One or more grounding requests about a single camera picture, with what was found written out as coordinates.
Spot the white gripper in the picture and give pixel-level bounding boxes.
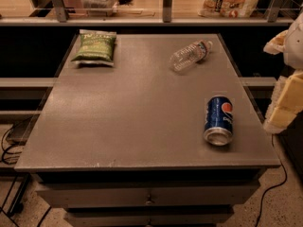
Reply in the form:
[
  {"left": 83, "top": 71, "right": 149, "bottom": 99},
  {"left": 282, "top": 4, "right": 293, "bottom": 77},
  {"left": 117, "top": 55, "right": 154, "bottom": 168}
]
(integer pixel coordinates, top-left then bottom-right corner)
[{"left": 263, "top": 13, "right": 303, "bottom": 134}]

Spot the blue pepsi can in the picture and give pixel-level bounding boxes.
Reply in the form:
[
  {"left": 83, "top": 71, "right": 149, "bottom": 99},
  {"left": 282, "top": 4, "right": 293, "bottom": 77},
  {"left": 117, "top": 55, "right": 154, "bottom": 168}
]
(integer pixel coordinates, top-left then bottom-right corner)
[{"left": 204, "top": 96, "right": 233, "bottom": 146}]

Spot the colourful snack bag on shelf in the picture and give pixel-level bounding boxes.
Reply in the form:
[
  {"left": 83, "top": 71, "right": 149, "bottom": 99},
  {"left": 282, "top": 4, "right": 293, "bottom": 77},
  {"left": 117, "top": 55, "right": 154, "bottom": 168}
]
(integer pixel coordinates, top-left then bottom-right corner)
[{"left": 198, "top": 0, "right": 258, "bottom": 18}]

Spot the green jalapeno chip bag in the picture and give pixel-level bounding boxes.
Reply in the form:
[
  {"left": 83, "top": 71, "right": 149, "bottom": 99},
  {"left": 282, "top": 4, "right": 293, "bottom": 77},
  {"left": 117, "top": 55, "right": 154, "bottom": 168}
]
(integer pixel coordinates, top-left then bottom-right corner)
[{"left": 72, "top": 29, "right": 116, "bottom": 66}]

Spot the clear plastic water bottle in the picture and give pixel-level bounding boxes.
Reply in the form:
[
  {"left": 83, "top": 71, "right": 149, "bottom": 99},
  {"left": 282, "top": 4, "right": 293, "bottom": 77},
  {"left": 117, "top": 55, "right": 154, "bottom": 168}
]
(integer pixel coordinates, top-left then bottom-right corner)
[{"left": 169, "top": 40, "right": 213, "bottom": 73}]

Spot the grey drawer cabinet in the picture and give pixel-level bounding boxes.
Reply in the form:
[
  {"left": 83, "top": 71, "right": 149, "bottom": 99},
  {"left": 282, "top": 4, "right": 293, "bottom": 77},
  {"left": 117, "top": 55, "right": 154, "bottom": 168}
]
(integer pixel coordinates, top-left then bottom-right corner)
[{"left": 16, "top": 34, "right": 279, "bottom": 213}]

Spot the clear plastic container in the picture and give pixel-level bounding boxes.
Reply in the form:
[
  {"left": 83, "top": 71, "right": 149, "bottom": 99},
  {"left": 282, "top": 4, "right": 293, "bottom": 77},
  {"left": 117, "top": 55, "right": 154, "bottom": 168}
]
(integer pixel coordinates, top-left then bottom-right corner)
[{"left": 81, "top": 0, "right": 117, "bottom": 17}]

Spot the upper grey drawer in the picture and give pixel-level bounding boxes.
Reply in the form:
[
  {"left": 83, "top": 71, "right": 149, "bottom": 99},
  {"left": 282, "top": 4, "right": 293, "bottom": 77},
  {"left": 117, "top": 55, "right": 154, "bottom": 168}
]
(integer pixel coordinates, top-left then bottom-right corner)
[{"left": 36, "top": 181, "right": 259, "bottom": 209}]

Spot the grey drawer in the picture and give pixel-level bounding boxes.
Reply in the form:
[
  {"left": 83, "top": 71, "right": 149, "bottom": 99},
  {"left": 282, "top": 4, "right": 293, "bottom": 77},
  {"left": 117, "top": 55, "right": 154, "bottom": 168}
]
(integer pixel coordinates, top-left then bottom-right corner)
[
  {"left": 36, "top": 181, "right": 259, "bottom": 209},
  {"left": 64, "top": 207, "right": 234, "bottom": 227}
]

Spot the lower grey drawer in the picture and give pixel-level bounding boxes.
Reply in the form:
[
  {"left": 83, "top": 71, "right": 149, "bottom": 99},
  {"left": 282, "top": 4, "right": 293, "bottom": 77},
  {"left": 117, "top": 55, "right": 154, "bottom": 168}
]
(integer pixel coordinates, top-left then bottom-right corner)
[{"left": 64, "top": 207, "right": 234, "bottom": 227}]

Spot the black cable right floor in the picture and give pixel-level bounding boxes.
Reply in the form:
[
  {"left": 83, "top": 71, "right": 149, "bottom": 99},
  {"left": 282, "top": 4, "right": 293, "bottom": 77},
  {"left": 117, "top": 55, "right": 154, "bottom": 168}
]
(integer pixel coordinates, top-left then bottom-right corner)
[{"left": 254, "top": 135, "right": 289, "bottom": 227}]

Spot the grey metal shelf rail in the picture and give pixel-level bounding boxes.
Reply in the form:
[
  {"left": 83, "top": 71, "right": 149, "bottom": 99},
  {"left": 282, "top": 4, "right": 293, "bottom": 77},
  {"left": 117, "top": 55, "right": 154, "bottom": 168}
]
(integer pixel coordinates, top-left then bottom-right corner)
[{"left": 0, "top": 0, "right": 302, "bottom": 26}]

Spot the black cables left floor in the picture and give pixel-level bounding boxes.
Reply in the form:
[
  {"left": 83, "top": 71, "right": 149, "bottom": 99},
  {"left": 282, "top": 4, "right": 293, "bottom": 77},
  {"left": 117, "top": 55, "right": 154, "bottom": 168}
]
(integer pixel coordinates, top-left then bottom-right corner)
[{"left": 0, "top": 116, "right": 53, "bottom": 227}]

